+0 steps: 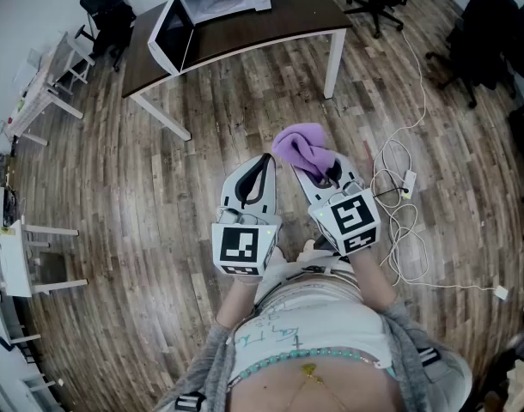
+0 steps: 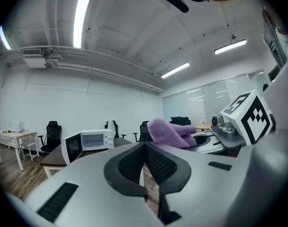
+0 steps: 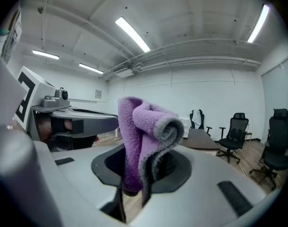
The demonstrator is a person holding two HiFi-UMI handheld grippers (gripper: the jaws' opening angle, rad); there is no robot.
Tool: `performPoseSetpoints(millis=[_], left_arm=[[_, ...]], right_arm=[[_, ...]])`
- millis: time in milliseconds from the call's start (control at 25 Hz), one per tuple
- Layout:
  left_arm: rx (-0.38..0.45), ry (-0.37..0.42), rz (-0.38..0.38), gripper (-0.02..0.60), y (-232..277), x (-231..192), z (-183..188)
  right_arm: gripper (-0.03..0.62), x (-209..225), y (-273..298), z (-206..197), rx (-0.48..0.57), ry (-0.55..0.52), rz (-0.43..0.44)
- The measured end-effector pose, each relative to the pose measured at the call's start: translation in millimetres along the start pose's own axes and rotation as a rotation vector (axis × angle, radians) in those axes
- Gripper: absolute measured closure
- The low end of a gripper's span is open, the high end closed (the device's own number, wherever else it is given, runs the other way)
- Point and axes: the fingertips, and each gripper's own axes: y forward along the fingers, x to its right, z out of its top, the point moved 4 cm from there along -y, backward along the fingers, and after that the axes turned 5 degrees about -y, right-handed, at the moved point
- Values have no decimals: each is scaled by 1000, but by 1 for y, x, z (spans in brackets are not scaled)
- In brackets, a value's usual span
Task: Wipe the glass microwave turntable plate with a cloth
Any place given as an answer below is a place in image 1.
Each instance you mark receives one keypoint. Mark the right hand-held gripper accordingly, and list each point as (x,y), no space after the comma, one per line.
(348,217)

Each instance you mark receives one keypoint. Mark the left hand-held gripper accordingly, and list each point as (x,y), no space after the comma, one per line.
(238,247)

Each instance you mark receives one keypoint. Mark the purple cloth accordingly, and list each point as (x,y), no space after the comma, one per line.
(300,144)

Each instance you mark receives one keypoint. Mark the person's right forearm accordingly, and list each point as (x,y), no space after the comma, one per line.
(371,281)

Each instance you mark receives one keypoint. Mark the person's left forearm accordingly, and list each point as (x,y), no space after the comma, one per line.
(240,298)

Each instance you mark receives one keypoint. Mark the white microwave door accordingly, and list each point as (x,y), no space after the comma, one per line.
(172,37)

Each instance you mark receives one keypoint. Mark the white power strip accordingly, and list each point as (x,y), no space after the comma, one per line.
(409,185)

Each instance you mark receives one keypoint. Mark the person's legs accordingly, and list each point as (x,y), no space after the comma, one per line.
(279,268)

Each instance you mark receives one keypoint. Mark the white printed shirt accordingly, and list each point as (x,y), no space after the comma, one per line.
(322,316)

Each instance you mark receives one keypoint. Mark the dark wooden table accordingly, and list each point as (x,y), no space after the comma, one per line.
(262,28)

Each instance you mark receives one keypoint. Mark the grey knitted cardigan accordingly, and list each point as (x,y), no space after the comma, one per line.
(416,337)

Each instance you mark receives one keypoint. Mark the white charger adapter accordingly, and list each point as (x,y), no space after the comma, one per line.
(501,293)

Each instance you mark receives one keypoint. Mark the person's chest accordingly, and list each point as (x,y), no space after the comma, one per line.
(288,395)

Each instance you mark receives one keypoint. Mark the black mesh office chair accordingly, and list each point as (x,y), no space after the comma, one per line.
(485,37)

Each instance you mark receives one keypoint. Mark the grey waste bin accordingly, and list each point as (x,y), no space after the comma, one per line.
(51,268)

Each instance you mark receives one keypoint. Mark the black office chair with jacket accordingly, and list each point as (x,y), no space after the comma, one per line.
(111,24)

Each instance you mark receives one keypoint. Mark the white stool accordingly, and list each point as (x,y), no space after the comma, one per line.
(75,52)

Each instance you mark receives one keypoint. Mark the light wooden side table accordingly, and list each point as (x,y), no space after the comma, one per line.
(30,101)

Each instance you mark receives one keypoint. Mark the small white table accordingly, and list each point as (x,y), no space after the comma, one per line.
(13,260)

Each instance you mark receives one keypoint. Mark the cardboard box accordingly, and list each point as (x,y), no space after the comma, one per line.
(522,384)

